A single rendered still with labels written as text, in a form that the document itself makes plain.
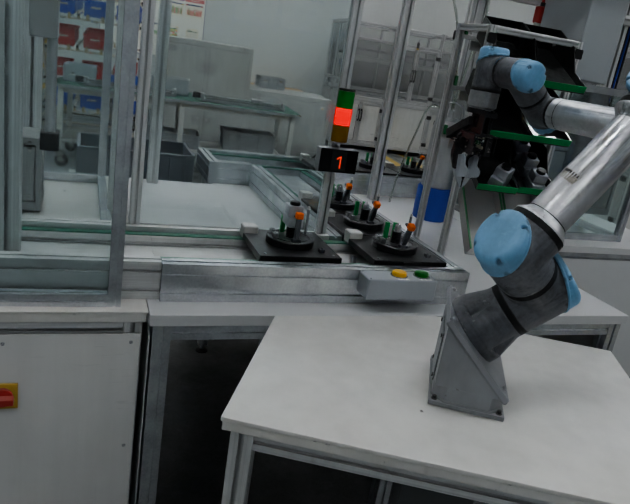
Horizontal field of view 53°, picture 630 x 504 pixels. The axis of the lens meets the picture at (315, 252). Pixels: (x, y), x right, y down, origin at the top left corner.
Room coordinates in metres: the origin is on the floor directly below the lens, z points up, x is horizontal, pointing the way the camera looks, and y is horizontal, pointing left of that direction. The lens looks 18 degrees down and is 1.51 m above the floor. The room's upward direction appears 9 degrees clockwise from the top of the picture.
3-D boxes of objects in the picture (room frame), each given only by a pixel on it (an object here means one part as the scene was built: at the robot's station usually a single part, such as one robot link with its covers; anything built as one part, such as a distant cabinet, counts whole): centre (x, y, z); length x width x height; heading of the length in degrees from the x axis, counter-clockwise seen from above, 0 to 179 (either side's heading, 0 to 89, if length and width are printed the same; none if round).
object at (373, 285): (1.64, -0.24, 0.93); 0.21 x 0.07 x 0.06; 112
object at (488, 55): (1.68, -0.37, 1.53); 0.09 x 0.08 x 0.11; 31
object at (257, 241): (1.75, 0.08, 0.96); 0.24 x 0.24 x 0.02; 22
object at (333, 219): (2.10, -0.15, 1.01); 0.24 x 0.24 x 0.13; 22
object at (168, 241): (1.78, 0.05, 0.91); 0.84 x 0.28 x 0.10; 112
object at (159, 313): (2.29, -0.07, 0.84); 1.50 x 1.41 x 0.03; 112
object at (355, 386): (1.29, -0.36, 0.84); 0.90 x 0.70 x 0.03; 85
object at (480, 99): (1.69, -0.37, 1.45); 0.08 x 0.08 x 0.05
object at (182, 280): (1.63, -0.04, 0.91); 0.89 x 0.06 x 0.11; 112
